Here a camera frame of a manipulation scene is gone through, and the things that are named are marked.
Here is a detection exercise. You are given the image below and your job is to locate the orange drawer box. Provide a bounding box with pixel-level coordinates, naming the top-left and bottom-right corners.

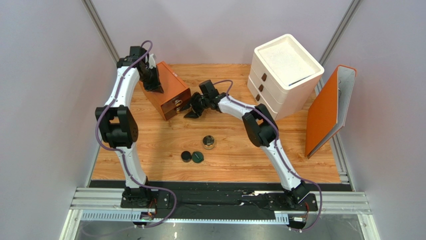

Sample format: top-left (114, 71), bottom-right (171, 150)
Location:
top-left (139, 61), bottom-right (192, 121)

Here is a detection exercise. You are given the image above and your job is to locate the gold round jar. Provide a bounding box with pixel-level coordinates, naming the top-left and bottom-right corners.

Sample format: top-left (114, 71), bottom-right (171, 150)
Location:
top-left (201, 135), bottom-right (216, 150)

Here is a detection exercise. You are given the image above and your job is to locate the dark green round compact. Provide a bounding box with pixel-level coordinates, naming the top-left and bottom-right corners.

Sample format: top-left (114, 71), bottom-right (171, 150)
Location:
top-left (191, 151), bottom-right (205, 164)

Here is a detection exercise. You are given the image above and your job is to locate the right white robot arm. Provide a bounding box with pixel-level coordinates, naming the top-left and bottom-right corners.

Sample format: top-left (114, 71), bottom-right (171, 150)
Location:
top-left (180, 80), bottom-right (309, 204)

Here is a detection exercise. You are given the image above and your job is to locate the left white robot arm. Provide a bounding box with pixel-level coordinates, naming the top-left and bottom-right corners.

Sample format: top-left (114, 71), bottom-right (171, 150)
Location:
top-left (95, 46), bottom-right (164, 206)

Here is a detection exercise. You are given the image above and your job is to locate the black round compact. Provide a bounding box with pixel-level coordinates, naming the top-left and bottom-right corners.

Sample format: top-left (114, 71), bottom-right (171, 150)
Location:
top-left (180, 151), bottom-right (192, 163)

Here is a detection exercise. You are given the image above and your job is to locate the white three-drawer cabinet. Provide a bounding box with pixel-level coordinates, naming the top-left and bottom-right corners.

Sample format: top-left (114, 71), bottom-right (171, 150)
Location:
top-left (247, 34), bottom-right (324, 120)

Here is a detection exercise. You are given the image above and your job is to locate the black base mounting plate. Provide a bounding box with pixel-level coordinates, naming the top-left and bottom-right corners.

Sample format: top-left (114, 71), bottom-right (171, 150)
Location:
top-left (89, 180), bottom-right (320, 220)

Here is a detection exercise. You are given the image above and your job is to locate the orange binder folder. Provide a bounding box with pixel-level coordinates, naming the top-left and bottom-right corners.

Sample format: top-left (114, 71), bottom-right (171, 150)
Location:
top-left (305, 65), bottom-right (357, 158)

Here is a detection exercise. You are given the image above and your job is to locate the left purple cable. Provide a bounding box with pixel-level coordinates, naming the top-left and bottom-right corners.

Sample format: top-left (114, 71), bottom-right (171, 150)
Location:
top-left (94, 40), bottom-right (179, 231)

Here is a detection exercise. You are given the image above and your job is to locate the purple cable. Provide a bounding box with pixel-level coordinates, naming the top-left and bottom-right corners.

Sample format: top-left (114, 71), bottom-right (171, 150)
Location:
top-left (94, 40), bottom-right (179, 231)
top-left (212, 79), bottom-right (324, 233)

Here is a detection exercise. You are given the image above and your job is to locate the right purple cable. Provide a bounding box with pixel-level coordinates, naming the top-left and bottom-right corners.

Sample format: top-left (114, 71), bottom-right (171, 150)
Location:
top-left (212, 79), bottom-right (324, 233)

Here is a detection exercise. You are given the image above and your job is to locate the aluminium frame rail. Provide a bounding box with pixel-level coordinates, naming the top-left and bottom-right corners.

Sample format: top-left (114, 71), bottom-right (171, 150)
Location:
top-left (59, 187), bottom-right (380, 240)

